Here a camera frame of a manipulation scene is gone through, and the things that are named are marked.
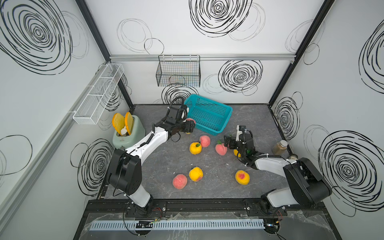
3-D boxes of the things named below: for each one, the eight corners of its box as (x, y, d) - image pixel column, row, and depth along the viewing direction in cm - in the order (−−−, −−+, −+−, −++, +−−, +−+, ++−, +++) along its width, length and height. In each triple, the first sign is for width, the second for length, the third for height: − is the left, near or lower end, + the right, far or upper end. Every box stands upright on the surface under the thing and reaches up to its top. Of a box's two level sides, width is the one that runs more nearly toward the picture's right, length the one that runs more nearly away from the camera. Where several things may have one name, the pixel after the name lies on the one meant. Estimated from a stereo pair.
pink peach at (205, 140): (200, 148, 97) (200, 144, 93) (200, 139, 101) (200, 135, 97) (209, 148, 97) (210, 144, 93) (209, 139, 101) (209, 135, 97)
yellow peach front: (194, 185, 83) (194, 181, 78) (188, 176, 86) (187, 172, 82) (204, 177, 86) (205, 173, 81) (197, 168, 89) (197, 164, 85)
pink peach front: (173, 189, 81) (172, 186, 76) (174, 177, 85) (173, 173, 80) (187, 189, 81) (186, 186, 76) (187, 177, 85) (186, 173, 80)
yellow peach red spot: (235, 185, 83) (238, 181, 78) (233, 174, 87) (236, 170, 82) (248, 185, 83) (251, 181, 78) (245, 174, 87) (249, 170, 82)
